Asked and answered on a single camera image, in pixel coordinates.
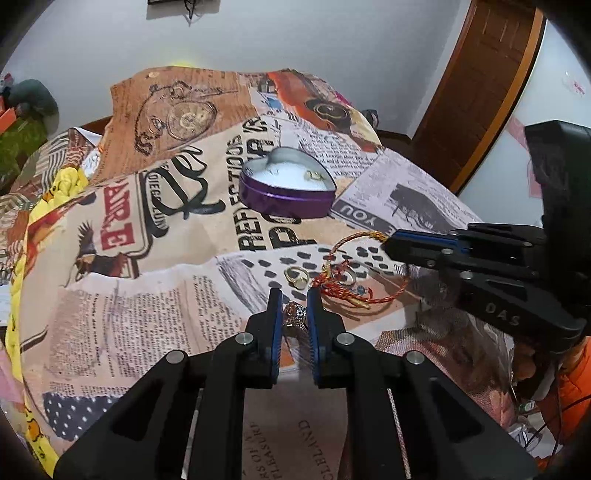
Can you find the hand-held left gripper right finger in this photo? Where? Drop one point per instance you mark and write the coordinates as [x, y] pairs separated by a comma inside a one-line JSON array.
[[313, 325]]

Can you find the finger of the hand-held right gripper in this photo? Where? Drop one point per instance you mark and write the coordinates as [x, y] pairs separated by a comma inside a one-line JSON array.
[[415, 253], [427, 236]]

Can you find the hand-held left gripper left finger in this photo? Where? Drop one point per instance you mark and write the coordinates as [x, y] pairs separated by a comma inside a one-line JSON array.
[[277, 325]]

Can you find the purple heart-shaped tin box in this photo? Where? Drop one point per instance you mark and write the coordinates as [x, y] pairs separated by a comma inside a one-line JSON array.
[[286, 198]]

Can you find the person's right forearm orange sleeve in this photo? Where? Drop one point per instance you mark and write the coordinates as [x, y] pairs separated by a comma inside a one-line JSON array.
[[570, 383]]

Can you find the person's right hand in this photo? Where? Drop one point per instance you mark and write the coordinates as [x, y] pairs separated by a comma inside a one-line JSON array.
[[526, 362]]

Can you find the newspaper print cloth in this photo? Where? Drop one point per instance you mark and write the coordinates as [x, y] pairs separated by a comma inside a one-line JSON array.
[[161, 300]]

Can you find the brown wooden door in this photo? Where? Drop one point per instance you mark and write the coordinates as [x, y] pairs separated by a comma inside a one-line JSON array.
[[485, 69]]

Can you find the yellow printed blanket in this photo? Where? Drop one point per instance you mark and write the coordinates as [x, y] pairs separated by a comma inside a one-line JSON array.
[[64, 182]]

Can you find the green cloth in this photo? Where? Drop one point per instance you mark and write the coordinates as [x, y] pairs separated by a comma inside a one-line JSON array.
[[18, 147]]

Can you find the dark grey bundle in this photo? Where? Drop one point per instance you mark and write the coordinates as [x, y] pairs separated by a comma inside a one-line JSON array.
[[34, 99]]

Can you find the orange box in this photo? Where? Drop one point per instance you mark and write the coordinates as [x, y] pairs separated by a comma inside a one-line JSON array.
[[7, 117]]

